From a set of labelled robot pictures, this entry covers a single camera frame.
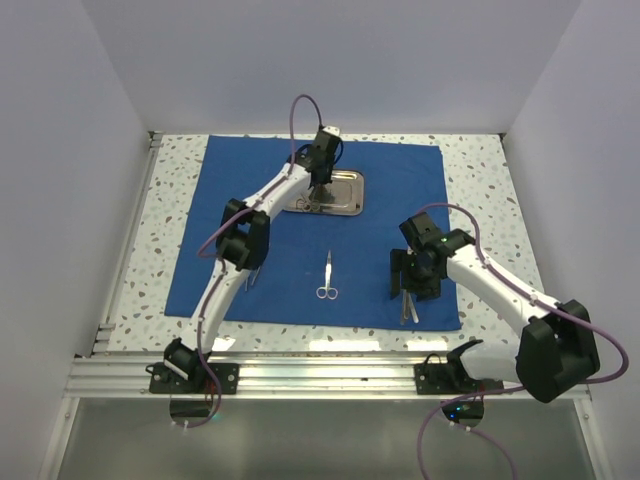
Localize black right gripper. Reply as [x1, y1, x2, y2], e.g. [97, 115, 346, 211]
[390, 248, 441, 302]

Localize steel instrument tray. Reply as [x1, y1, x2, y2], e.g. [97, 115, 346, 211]
[284, 170, 365, 216]

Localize steel hemostat clamp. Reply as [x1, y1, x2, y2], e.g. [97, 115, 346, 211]
[295, 189, 321, 213]

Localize blue surgical cloth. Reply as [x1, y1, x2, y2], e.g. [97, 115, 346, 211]
[165, 136, 449, 329]

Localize steel tweezers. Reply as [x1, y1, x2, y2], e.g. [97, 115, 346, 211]
[249, 266, 262, 288]

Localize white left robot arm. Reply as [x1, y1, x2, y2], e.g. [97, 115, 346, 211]
[163, 126, 344, 393]

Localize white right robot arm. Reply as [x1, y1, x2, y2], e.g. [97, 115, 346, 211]
[390, 212, 600, 403]

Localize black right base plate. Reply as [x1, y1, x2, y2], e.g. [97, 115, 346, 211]
[413, 352, 471, 395]

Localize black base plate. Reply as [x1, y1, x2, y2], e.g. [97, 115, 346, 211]
[413, 352, 471, 395]
[145, 362, 239, 395]

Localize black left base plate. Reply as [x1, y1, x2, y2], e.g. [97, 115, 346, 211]
[145, 362, 239, 395]

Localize aluminium front rail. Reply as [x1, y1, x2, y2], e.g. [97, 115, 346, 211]
[64, 352, 591, 399]

